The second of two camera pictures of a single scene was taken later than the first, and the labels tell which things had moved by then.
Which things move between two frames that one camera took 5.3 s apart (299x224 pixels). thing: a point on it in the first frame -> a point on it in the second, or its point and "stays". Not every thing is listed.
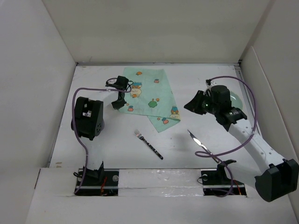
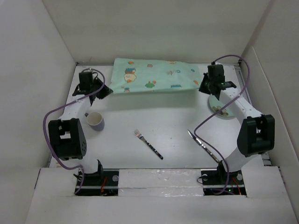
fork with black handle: [138, 134] stays
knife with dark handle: [198, 142] stays
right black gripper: [193, 105] -> [202, 88]
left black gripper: [117, 106] -> [105, 91]
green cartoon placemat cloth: [151, 95] -> [133, 75]
